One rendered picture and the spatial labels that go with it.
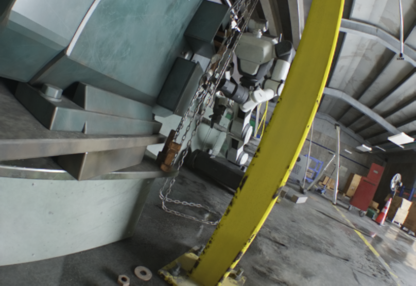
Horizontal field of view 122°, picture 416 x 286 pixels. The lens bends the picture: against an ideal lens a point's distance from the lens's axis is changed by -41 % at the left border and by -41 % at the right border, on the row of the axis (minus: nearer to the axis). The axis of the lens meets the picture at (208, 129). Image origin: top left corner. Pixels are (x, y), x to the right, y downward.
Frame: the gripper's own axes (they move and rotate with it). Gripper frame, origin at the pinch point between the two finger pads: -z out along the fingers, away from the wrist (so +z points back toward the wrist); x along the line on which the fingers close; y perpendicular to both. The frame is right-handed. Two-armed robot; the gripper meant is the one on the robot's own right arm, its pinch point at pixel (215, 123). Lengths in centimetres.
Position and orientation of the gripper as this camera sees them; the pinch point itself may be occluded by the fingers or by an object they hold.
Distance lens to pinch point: 173.2
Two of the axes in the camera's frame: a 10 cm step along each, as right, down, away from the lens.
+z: 1.6, -8.5, -5.0
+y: 8.3, 3.9, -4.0
